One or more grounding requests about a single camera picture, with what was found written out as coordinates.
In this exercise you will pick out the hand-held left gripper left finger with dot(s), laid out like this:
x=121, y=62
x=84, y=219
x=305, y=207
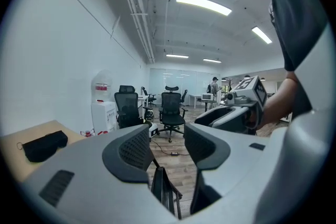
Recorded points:
x=92, y=165

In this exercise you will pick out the white water dispenser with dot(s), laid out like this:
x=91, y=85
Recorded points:
x=102, y=116

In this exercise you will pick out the ceiling light panel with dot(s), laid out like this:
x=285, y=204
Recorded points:
x=203, y=4
x=262, y=34
x=212, y=60
x=177, y=56

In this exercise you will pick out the person's right forearm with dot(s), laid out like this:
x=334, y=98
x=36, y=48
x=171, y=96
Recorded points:
x=278, y=105

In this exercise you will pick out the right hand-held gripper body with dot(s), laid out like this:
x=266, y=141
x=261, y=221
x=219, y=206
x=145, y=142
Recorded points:
x=249, y=86

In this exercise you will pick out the person's black clothed body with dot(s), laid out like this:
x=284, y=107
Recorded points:
x=294, y=8

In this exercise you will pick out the small white appliance box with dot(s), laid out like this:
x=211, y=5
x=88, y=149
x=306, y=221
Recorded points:
x=153, y=129

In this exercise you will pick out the white table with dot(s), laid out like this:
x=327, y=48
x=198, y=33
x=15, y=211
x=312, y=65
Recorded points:
x=195, y=96

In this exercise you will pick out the light wooden table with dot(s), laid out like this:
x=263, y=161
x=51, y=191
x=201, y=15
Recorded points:
x=72, y=137

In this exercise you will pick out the black power adapter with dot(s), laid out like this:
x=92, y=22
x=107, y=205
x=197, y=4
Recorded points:
x=174, y=153

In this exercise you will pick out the large dispenser water bottle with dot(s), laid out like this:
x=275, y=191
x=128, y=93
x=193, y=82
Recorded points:
x=101, y=86

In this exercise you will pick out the white desk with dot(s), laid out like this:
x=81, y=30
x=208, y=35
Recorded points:
x=143, y=98

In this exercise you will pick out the black pouch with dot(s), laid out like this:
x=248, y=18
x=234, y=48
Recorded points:
x=44, y=145

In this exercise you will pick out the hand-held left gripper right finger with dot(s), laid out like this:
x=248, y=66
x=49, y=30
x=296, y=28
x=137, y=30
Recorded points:
x=231, y=173

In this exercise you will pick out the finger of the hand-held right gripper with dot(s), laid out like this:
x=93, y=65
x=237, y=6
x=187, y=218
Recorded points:
x=210, y=116
x=233, y=123

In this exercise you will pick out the person's right hand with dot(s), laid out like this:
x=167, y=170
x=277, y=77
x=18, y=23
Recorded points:
x=256, y=119

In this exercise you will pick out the black office chair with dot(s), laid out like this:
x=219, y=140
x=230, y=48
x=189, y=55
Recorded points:
x=170, y=107
x=127, y=105
x=184, y=95
x=150, y=98

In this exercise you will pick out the white toaster oven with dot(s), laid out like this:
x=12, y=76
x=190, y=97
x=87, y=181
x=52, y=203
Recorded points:
x=207, y=97

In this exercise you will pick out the black folding chair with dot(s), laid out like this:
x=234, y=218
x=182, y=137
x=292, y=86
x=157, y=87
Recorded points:
x=161, y=186

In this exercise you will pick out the white ceiling pipes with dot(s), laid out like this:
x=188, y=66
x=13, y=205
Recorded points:
x=139, y=8

